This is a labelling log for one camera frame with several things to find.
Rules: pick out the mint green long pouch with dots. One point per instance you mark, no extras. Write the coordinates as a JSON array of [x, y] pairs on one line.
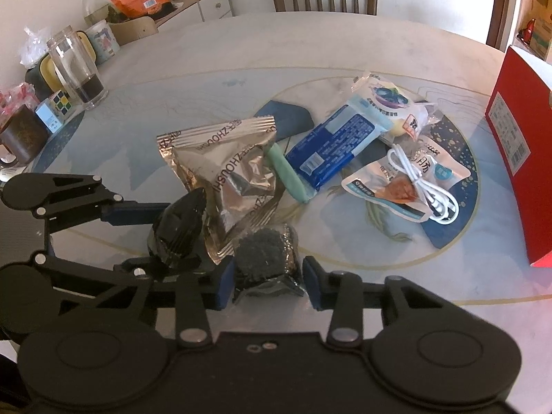
[[287, 172]]

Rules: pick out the pointed black snack packet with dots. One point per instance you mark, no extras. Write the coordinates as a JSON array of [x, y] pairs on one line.
[[177, 233]]

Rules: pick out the black yellow container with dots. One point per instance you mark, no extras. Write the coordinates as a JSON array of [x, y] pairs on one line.
[[41, 77]]

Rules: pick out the pink wrapped packet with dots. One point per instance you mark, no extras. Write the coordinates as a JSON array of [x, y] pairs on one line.
[[15, 95]]

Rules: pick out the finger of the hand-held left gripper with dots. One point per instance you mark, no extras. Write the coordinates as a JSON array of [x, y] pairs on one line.
[[103, 274], [133, 213]]

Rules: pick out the red cardboard box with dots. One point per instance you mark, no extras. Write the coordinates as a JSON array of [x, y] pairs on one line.
[[517, 138]]

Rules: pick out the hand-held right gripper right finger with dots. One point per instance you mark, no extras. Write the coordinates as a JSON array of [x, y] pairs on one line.
[[312, 284]]

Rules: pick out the clear glass jar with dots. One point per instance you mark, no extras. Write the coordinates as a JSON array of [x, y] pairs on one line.
[[77, 73]]

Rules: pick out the puzzle cube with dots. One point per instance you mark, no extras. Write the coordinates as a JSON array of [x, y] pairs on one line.
[[61, 104]]

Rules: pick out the white drawer cabinet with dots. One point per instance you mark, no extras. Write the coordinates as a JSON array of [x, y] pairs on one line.
[[211, 4]]

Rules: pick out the silver foil snack packet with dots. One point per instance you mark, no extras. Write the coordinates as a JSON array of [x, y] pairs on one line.
[[233, 168]]

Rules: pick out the patterned marble desktop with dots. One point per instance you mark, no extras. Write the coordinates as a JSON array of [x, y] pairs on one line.
[[302, 51]]

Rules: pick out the brown cardboard box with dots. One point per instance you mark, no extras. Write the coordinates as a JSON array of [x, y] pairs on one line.
[[541, 34]]

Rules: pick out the round black snack packet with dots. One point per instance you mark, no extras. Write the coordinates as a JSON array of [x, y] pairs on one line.
[[265, 258]]

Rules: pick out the printed white cup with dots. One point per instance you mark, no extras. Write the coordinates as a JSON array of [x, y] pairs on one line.
[[103, 43]]

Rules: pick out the white meat snack packet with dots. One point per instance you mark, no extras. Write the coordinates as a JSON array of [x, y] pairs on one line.
[[388, 200]]

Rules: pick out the clear small snack packet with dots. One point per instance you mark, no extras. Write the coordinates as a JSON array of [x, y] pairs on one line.
[[425, 116]]

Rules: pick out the blueberry bread packet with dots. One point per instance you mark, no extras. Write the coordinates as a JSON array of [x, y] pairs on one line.
[[384, 99]]

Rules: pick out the brown mug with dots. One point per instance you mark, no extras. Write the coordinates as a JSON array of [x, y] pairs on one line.
[[21, 138]]

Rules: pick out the dark door frame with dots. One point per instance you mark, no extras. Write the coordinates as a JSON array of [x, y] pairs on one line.
[[502, 8]]

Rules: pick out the light blue small box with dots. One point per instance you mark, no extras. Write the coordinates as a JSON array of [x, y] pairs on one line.
[[45, 116]]

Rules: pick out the clear plastic bag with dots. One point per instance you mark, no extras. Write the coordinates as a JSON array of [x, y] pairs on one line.
[[32, 45]]

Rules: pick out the blue snack packet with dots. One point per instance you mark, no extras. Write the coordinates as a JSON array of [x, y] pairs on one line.
[[332, 146]]

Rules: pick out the light wooden chair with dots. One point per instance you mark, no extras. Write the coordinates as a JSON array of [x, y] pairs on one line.
[[133, 30]]

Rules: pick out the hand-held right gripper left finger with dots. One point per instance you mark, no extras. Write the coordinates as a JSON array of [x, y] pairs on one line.
[[227, 287]]

